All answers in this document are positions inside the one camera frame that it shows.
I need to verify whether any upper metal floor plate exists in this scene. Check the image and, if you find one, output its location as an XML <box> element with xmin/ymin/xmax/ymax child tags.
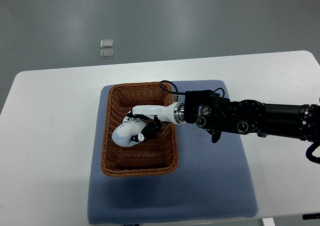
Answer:
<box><xmin>100</xmin><ymin>39</ymin><xmax>114</xmax><ymax>48</ymax></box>

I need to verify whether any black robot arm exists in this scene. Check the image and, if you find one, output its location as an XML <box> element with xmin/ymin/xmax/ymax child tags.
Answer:
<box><xmin>124</xmin><ymin>81</ymin><xmax>320</xmax><ymax>164</ymax></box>

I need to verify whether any brown wicker basket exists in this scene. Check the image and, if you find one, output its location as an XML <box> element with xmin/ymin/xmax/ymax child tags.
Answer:
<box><xmin>100</xmin><ymin>82</ymin><xmax>179</xmax><ymax>177</ymax></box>

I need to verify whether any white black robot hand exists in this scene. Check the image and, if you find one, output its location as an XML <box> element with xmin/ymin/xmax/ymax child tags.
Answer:
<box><xmin>124</xmin><ymin>103</ymin><xmax>186</xmax><ymax>143</ymax></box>

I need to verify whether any blue padded mat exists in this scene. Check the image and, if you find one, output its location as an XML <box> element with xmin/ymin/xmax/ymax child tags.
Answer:
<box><xmin>87</xmin><ymin>86</ymin><xmax>259</xmax><ymax>224</ymax></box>

